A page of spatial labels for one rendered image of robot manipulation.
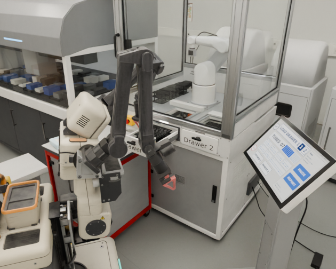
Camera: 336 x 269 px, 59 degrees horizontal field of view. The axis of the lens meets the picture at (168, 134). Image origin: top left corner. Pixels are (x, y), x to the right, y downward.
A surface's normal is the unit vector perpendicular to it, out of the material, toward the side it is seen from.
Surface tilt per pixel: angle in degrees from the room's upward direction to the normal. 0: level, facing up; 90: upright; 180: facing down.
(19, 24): 69
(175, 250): 0
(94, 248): 0
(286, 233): 90
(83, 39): 90
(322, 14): 90
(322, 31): 90
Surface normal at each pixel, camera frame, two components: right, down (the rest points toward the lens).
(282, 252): 0.08, 0.43
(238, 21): -0.59, 0.34
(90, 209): 0.31, 0.41
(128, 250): 0.01, -0.90
